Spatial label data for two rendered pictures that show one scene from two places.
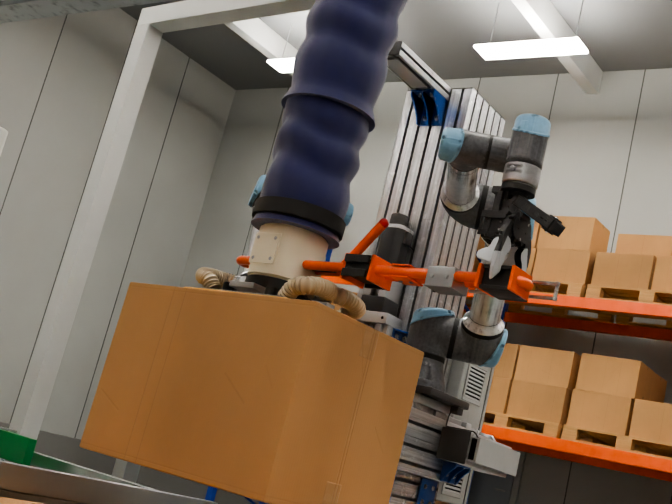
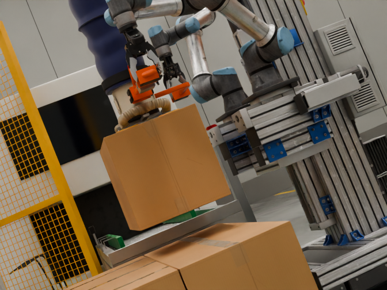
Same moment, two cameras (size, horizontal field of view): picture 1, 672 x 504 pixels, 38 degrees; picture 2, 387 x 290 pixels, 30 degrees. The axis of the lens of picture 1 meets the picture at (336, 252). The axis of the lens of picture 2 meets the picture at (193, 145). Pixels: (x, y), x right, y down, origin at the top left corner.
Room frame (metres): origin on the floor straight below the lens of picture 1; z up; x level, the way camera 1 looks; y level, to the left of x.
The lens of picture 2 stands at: (-0.17, -1.99, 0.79)
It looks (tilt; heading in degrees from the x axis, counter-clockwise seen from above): 3 degrees up; 38
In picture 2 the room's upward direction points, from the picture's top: 22 degrees counter-clockwise
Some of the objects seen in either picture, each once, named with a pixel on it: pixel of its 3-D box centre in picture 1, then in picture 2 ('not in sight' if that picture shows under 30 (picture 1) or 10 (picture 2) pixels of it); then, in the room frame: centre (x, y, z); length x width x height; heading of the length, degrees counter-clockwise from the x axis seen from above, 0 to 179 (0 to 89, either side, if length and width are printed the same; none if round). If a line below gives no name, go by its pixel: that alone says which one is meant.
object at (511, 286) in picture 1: (503, 281); (146, 76); (1.87, -0.34, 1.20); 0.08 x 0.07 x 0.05; 48
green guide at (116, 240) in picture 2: not in sight; (109, 243); (3.32, 1.71, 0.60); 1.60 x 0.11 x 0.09; 49
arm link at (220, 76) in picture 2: not in sight; (226, 80); (3.00, 0.09, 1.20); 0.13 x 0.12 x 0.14; 103
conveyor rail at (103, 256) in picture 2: not in sight; (109, 262); (3.04, 1.48, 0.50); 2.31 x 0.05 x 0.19; 49
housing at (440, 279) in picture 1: (447, 280); (145, 84); (1.97, -0.24, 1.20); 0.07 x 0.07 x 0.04; 48
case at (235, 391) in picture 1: (251, 399); (159, 171); (2.25, 0.11, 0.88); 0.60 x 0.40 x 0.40; 48
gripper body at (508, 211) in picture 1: (509, 215); (133, 41); (1.89, -0.32, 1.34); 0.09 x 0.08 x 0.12; 48
